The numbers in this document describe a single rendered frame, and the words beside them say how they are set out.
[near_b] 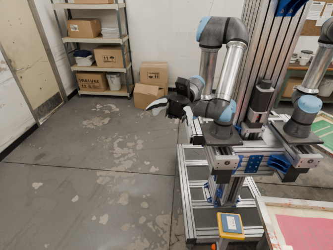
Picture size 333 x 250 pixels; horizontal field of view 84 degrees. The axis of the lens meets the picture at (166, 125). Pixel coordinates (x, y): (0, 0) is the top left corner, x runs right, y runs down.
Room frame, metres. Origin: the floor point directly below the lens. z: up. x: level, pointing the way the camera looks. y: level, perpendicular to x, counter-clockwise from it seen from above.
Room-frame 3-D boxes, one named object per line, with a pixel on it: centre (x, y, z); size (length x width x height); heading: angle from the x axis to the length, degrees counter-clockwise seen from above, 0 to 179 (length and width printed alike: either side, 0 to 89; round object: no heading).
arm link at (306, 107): (0.97, -0.85, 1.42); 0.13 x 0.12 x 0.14; 157
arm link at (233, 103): (0.95, -0.34, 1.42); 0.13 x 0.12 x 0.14; 66
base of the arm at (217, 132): (0.95, -0.35, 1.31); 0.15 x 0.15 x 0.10
